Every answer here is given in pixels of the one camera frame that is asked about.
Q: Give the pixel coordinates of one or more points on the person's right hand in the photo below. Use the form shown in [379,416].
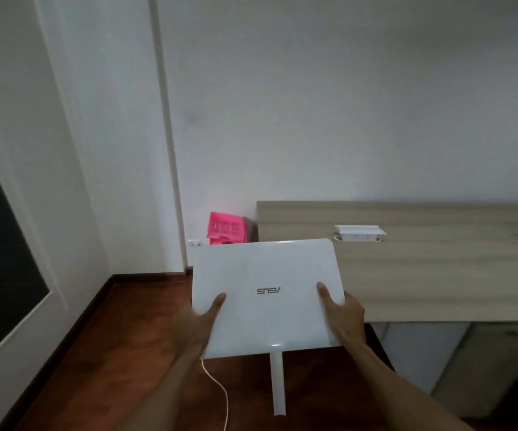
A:
[347,322]

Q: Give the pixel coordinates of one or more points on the person's left hand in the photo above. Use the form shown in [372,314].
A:
[192,326]

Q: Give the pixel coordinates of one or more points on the person's right thumb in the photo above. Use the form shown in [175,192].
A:
[326,297]

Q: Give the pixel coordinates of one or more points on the person's left thumb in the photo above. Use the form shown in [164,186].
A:
[214,304]

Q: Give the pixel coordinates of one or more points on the white laptop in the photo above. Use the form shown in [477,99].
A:
[263,309]

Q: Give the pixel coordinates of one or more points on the person's right forearm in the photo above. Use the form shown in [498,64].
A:
[400,390]

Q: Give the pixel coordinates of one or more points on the person's left forearm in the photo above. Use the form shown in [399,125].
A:
[169,390]

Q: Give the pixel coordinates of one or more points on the white power strip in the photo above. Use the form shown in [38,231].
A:
[359,233]

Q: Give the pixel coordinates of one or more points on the pink bag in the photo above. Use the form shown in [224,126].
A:
[226,227]

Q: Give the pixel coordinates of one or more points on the white table leg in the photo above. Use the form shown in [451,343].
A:
[277,383]

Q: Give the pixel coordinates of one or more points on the wooden desk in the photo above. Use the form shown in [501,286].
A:
[429,264]

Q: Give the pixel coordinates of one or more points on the white drawer cabinet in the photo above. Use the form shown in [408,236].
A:
[461,368]

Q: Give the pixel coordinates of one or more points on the white door with dark glass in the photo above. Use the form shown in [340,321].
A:
[3,264]

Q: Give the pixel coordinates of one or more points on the white wall socket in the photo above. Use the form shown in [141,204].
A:
[195,242]

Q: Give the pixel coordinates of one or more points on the white door frame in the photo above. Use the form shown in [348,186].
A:
[167,134]

